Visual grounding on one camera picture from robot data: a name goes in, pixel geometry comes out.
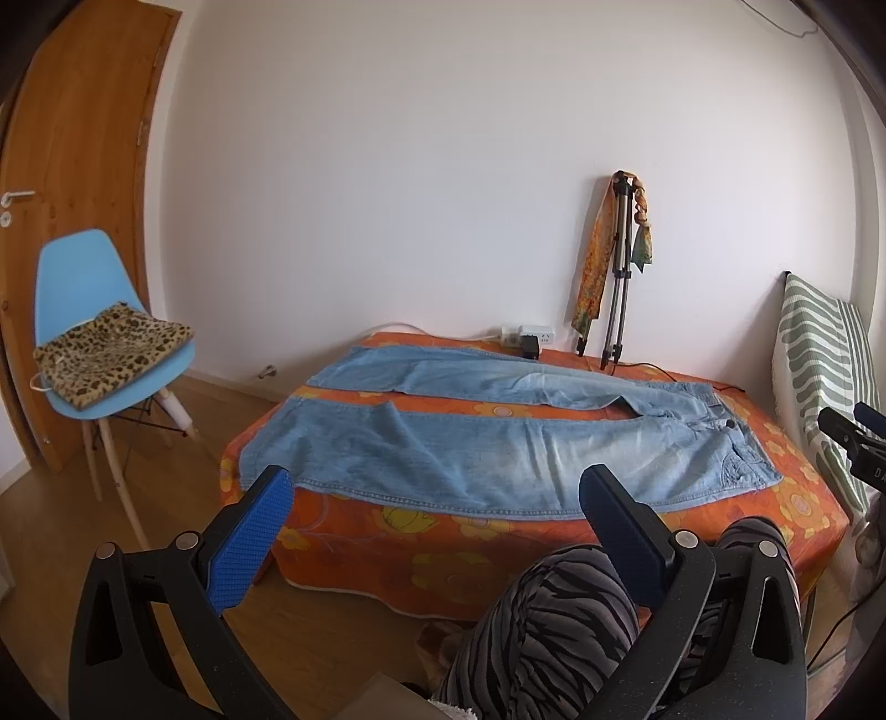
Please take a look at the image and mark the green striped white pillow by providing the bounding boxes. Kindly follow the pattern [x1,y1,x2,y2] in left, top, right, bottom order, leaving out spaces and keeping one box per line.
[772,271,880,523]

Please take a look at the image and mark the green patterned scarf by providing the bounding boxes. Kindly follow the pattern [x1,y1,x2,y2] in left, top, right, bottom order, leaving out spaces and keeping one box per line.
[629,174,653,271]

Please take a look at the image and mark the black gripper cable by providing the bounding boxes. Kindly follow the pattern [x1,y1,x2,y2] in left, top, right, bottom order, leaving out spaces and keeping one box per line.
[805,586,886,677]

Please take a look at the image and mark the orange patterned scarf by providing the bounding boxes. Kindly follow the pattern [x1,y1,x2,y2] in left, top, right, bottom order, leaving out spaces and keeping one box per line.
[571,176,617,356]

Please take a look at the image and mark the black power adapter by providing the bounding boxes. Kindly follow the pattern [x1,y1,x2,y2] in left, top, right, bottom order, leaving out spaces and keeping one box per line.
[519,335,540,362]

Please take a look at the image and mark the silver door handle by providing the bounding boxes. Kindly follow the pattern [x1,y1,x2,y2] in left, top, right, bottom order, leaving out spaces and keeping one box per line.
[0,191,34,208]

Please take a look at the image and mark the leopard print cushion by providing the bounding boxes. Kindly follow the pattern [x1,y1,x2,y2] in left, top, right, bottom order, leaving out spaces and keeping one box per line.
[33,301,194,409]

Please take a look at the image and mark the blue plastic chair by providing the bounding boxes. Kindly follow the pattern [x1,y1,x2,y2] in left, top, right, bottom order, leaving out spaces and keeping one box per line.
[32,229,200,549]

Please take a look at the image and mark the light blue denim pants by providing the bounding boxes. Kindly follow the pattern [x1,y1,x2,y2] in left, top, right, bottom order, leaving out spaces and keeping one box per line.
[239,345,782,522]

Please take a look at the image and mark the wooden door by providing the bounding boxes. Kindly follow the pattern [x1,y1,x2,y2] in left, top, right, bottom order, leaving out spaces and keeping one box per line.
[2,2,180,471]

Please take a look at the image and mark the white power strip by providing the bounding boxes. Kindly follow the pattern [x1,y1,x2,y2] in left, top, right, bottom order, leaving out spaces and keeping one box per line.
[498,324,555,347]

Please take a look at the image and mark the silver camera tripod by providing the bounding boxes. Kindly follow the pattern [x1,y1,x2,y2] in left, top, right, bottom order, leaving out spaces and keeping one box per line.
[601,171,633,372]

